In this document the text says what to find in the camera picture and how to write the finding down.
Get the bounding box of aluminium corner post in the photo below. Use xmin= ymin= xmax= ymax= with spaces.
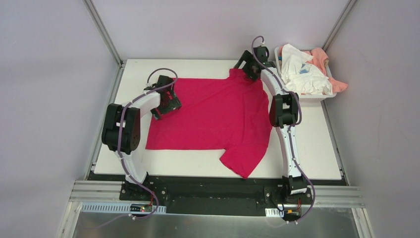
xmin=82 ymin=0 xmax=123 ymax=68
xmin=322 ymin=0 xmax=358 ymax=52

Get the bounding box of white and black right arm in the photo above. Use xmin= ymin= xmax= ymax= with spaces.
xmin=234 ymin=46 xmax=308 ymax=203

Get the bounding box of white plastic laundry basket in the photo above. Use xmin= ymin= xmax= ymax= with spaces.
xmin=274 ymin=46 xmax=337 ymax=101

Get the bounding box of magenta t shirt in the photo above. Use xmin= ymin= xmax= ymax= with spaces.
xmin=146 ymin=68 xmax=272 ymax=179

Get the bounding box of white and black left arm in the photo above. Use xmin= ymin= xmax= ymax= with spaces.
xmin=101 ymin=75 xmax=182 ymax=201

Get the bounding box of right aluminium corner post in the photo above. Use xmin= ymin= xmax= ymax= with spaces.
xmin=322 ymin=0 xmax=358 ymax=52

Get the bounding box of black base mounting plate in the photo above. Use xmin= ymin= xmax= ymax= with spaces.
xmin=88 ymin=172 xmax=313 ymax=216

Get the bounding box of left white slotted cable duct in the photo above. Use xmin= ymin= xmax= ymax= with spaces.
xmin=81 ymin=202 xmax=166 ymax=215

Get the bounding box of aluminium front rail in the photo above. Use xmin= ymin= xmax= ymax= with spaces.
xmin=69 ymin=180 xmax=366 ymax=208

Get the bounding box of white crumpled t shirt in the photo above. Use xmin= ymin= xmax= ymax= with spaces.
xmin=280 ymin=44 xmax=333 ymax=95

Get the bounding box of right white slotted cable duct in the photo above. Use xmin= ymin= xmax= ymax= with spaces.
xmin=265 ymin=208 xmax=284 ymax=218

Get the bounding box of peach crumpled t shirt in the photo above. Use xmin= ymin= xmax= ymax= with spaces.
xmin=304 ymin=48 xmax=348 ymax=93

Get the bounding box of white slotted cable duct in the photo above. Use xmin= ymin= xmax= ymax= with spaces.
xmin=265 ymin=208 xmax=284 ymax=218
xmin=81 ymin=202 xmax=166 ymax=215

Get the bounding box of left aluminium corner post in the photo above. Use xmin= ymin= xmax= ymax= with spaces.
xmin=82 ymin=0 xmax=123 ymax=68

